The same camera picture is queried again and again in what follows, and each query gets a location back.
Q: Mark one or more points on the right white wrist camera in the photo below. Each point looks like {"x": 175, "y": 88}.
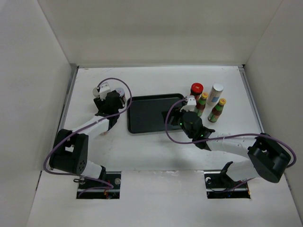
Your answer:
{"x": 190, "y": 104}

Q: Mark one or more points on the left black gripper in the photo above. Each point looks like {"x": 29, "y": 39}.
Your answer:
{"x": 100, "y": 103}

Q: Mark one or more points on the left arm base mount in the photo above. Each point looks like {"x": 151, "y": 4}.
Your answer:
{"x": 89, "y": 189}

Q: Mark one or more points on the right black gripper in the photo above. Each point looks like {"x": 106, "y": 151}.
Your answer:
{"x": 183, "y": 112}

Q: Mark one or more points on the white lid dark jar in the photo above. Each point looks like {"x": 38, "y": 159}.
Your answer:
{"x": 121, "y": 93}

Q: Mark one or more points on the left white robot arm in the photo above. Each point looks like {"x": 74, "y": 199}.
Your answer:
{"x": 72, "y": 154}

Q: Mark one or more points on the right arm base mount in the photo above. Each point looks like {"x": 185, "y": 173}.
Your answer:
{"x": 221, "y": 186}

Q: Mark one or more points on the black plastic tray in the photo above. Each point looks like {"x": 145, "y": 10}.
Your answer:
{"x": 147, "y": 114}

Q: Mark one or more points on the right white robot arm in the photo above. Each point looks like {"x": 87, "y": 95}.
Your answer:
{"x": 265, "y": 157}

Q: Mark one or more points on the yellow cap sauce bottle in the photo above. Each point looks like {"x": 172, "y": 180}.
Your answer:
{"x": 217, "y": 110}
{"x": 200, "y": 105}

